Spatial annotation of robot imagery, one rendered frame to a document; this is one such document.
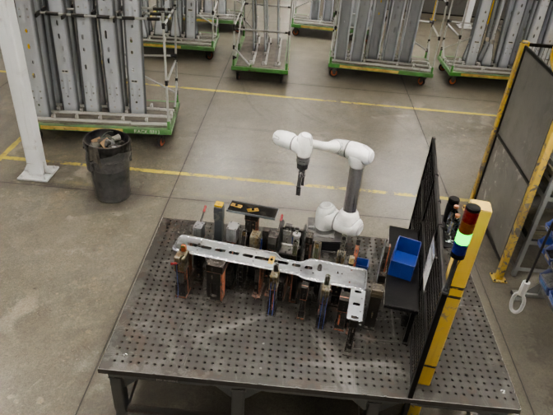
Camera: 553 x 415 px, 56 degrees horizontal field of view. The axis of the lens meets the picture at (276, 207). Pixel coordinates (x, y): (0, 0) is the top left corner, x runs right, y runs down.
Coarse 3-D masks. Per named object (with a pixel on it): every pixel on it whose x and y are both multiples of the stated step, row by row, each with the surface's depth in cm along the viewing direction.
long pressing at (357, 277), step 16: (176, 240) 377; (192, 240) 377; (208, 240) 379; (208, 256) 365; (224, 256) 365; (240, 256) 367; (288, 272) 357; (304, 272) 357; (320, 272) 359; (336, 272) 360; (352, 272) 361
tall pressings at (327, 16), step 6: (312, 0) 1172; (318, 0) 1175; (324, 0) 1168; (330, 0) 1174; (372, 0) 1138; (312, 6) 1182; (318, 6) 1177; (324, 6) 1175; (330, 6) 1180; (354, 6) 1154; (372, 6) 1171; (312, 12) 1190; (318, 12) 1182; (324, 12) 1187; (330, 12) 1186; (354, 12) 1160; (312, 18) 1196; (318, 18) 1188; (324, 18) 1194; (330, 18) 1189; (354, 18) 1166
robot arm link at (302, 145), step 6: (294, 138) 340; (300, 138) 334; (306, 138) 333; (312, 138) 337; (294, 144) 339; (300, 144) 335; (306, 144) 335; (312, 144) 338; (294, 150) 341; (300, 150) 337; (306, 150) 337; (300, 156) 341; (306, 156) 340
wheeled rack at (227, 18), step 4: (156, 0) 1126; (236, 0) 1212; (200, 12) 1160; (204, 12) 1175; (228, 12) 1195; (232, 12) 1195; (236, 12) 1194; (184, 16) 1149; (204, 16) 1155; (208, 16) 1155; (220, 16) 1155; (224, 16) 1157; (228, 16) 1173; (232, 16) 1175; (236, 16) 1176; (184, 20) 1147; (200, 20) 1147; (204, 20) 1147; (208, 20) 1147; (220, 20) 1148; (224, 20) 1150; (228, 20) 1152; (232, 20) 1154; (236, 24) 1153
